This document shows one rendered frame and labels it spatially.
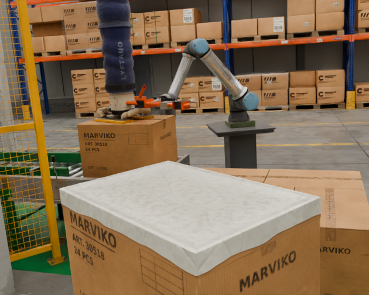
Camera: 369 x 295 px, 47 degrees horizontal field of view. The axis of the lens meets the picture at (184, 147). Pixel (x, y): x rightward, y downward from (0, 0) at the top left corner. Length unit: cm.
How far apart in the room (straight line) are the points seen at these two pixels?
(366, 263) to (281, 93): 797
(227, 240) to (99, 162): 230
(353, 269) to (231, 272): 139
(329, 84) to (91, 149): 762
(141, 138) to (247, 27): 739
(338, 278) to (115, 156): 164
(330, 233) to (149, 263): 133
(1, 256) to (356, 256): 189
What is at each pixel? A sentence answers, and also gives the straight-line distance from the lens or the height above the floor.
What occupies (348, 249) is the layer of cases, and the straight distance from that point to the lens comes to 217.
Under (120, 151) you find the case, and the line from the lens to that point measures 296.
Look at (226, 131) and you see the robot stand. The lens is 345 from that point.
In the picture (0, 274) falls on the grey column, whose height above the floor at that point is 23.
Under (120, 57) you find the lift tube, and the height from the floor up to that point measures 139.
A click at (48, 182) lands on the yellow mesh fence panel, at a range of 303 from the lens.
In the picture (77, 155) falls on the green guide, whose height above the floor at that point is 62.
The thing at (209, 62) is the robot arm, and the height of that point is 132.
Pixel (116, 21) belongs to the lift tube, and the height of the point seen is 163.
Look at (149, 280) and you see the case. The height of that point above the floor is 90.
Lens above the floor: 137
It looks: 12 degrees down
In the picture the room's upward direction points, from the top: 4 degrees counter-clockwise
